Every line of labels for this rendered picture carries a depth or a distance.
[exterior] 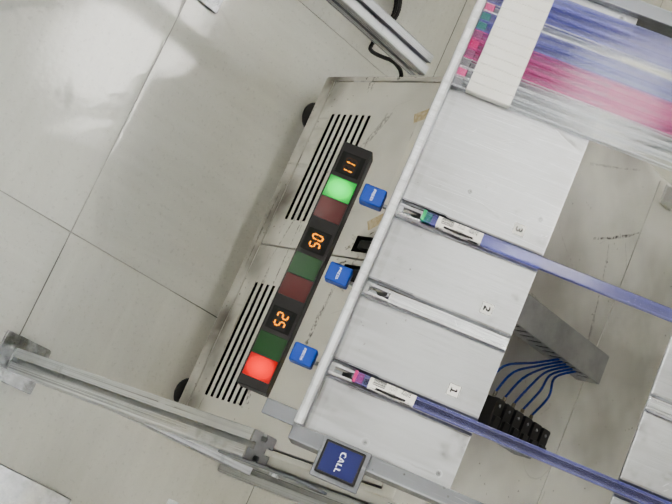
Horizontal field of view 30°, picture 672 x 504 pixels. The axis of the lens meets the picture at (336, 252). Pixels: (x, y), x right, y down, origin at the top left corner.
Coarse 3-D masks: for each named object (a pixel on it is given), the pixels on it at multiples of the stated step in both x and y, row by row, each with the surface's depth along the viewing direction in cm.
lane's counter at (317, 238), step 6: (312, 228) 159; (306, 234) 159; (312, 234) 159; (318, 234) 159; (324, 234) 159; (306, 240) 159; (312, 240) 159; (318, 240) 159; (324, 240) 159; (300, 246) 158; (306, 246) 158; (312, 246) 158; (318, 246) 158; (324, 246) 158; (318, 252) 158; (324, 252) 158
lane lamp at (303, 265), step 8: (296, 256) 158; (304, 256) 158; (296, 264) 158; (304, 264) 158; (312, 264) 158; (320, 264) 158; (296, 272) 158; (304, 272) 158; (312, 272) 157; (312, 280) 157
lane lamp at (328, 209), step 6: (324, 198) 160; (330, 198) 160; (318, 204) 160; (324, 204) 160; (330, 204) 160; (336, 204) 160; (342, 204) 160; (318, 210) 160; (324, 210) 160; (330, 210) 160; (336, 210) 159; (342, 210) 159; (318, 216) 159; (324, 216) 159; (330, 216) 159; (336, 216) 159; (342, 216) 159; (336, 222) 159
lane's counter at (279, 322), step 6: (276, 306) 156; (276, 312) 156; (282, 312) 156; (288, 312) 156; (270, 318) 156; (276, 318) 156; (282, 318) 156; (288, 318) 156; (294, 318) 156; (270, 324) 156; (276, 324) 156; (282, 324) 156; (288, 324) 156; (276, 330) 156; (282, 330) 156; (288, 330) 156
